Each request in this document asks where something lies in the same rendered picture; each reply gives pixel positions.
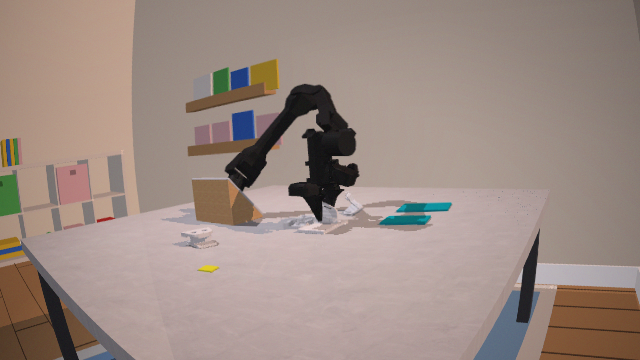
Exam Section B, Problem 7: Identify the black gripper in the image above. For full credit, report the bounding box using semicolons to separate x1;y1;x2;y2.
288;156;345;222

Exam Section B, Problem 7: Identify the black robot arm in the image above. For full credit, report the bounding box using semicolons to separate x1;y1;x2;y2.
225;84;360;191

